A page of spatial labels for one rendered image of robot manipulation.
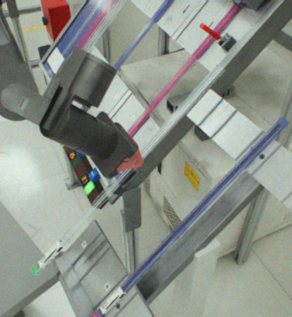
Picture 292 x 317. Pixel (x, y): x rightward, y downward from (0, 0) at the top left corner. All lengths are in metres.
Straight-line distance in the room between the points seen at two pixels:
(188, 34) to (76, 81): 0.54
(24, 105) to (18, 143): 1.76
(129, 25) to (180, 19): 1.42
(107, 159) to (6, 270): 0.54
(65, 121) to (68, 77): 0.06
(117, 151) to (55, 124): 0.11
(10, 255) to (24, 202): 0.91
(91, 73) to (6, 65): 0.11
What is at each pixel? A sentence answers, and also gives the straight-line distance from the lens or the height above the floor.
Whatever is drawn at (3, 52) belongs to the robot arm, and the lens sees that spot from 0.49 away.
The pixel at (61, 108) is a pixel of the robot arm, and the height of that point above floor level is 1.15.
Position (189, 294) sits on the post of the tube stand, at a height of 0.64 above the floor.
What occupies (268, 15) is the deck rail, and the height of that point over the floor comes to 1.10.
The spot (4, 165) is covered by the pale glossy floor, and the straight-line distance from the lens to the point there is 2.14.
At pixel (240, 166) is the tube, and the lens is 0.66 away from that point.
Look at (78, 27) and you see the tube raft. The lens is 1.37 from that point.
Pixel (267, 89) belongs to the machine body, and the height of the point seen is 0.62.
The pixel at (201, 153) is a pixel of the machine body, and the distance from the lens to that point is 1.19.
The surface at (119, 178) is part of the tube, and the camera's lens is 0.65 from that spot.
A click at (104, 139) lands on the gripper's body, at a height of 1.09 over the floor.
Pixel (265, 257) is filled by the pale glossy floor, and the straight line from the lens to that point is 1.75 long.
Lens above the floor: 1.45
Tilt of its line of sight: 45 degrees down
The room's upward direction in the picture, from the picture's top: straight up
